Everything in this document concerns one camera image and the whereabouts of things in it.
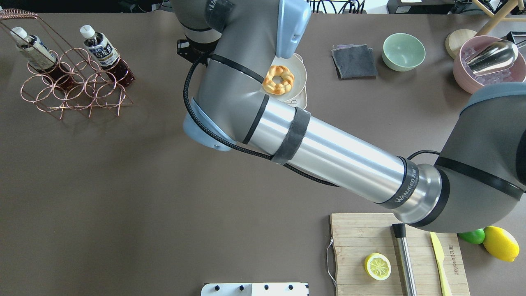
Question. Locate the pink bowl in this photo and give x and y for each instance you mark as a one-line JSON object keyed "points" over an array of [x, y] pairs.
{"points": [[466, 82]]}

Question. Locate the half lemon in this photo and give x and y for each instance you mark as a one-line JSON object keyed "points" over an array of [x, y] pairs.
{"points": [[377, 266]]}

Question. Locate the mint green bowl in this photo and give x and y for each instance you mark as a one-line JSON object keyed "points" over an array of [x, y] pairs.
{"points": [[403, 52]]}

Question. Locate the steel ice scoop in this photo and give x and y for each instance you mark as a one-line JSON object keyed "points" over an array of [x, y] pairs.
{"points": [[496, 57]]}

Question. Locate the wooden cutting board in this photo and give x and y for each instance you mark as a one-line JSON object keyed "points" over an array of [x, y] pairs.
{"points": [[357, 235]]}

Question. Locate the yellow plastic knife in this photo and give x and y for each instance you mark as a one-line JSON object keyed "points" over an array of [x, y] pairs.
{"points": [[440, 257]]}

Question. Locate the tea bottle in rack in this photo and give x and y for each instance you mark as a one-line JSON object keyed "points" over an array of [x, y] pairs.
{"points": [[107, 56]]}

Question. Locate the braided ring bread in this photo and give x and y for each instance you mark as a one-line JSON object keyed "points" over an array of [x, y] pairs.
{"points": [[279, 80]]}

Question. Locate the grey folded cloth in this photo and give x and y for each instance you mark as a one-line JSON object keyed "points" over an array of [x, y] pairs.
{"points": [[353, 61]]}

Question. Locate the wooden mug tree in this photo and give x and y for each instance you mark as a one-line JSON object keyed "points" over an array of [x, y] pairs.
{"points": [[457, 38]]}

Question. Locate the copper wire bottle rack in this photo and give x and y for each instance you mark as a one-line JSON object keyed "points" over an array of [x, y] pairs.
{"points": [[94, 88]]}

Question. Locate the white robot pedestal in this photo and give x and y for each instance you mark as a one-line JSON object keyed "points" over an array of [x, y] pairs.
{"points": [[256, 289]]}

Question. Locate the white serving tray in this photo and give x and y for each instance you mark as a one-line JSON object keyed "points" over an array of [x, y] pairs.
{"points": [[299, 101]]}

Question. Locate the tea bottle rack front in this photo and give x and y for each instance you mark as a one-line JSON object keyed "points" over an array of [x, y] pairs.
{"points": [[41, 59]]}

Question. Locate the green lime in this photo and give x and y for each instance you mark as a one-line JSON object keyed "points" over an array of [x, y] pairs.
{"points": [[473, 237]]}

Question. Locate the clear ice cubes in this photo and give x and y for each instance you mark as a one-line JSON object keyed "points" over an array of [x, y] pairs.
{"points": [[486, 79]]}

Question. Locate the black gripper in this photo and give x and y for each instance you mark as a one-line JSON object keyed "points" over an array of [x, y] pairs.
{"points": [[202, 46]]}

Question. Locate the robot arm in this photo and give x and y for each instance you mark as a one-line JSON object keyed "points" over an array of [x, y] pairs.
{"points": [[478, 178]]}

